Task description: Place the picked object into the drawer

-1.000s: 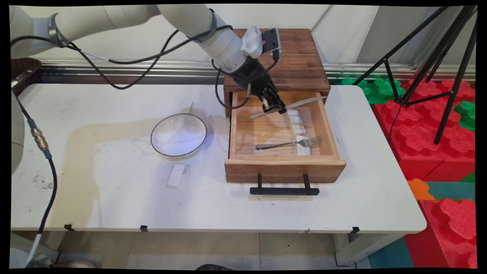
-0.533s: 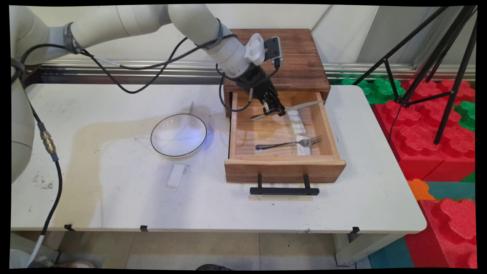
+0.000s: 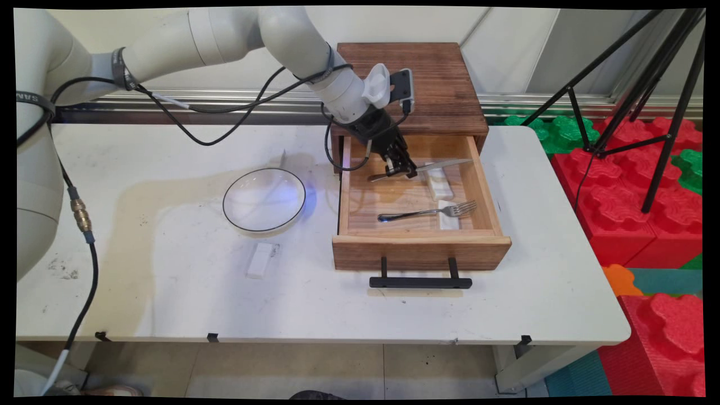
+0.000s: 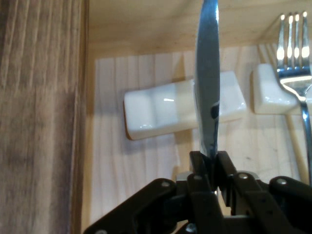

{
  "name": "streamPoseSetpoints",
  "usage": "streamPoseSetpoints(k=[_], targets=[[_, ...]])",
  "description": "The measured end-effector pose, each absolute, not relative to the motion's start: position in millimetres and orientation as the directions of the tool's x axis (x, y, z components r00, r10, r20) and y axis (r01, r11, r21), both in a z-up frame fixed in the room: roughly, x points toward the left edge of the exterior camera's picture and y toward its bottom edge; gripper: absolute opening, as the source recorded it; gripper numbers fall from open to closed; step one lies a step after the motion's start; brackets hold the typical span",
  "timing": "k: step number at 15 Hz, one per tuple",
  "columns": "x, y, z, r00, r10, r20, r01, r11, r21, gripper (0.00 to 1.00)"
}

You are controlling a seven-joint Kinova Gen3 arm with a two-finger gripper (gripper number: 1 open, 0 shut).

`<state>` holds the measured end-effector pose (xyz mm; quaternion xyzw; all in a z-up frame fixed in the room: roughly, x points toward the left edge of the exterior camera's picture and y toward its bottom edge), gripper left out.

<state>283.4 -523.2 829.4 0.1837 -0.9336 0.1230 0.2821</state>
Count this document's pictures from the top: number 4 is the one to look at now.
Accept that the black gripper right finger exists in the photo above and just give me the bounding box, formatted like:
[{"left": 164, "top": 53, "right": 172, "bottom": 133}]
[{"left": 215, "top": 150, "right": 312, "bottom": 234}]

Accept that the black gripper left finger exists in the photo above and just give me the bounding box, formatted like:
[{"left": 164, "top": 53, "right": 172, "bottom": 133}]
[{"left": 82, "top": 151, "right": 226, "bottom": 234}]

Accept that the silver table knife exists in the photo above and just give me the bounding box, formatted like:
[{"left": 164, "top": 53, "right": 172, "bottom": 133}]
[{"left": 194, "top": 0, "right": 221, "bottom": 160}]

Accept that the white ceramic cutlery rest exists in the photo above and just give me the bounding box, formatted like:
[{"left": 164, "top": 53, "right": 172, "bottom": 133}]
[
  {"left": 123, "top": 70, "right": 248, "bottom": 141},
  {"left": 252, "top": 63, "right": 312, "bottom": 116}
]

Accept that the silver fork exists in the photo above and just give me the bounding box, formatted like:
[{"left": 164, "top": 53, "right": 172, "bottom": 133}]
[{"left": 275, "top": 11, "right": 312, "bottom": 187}]

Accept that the light wooden drawer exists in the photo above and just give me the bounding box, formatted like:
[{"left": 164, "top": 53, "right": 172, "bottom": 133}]
[{"left": 81, "top": 0, "right": 312, "bottom": 234}]

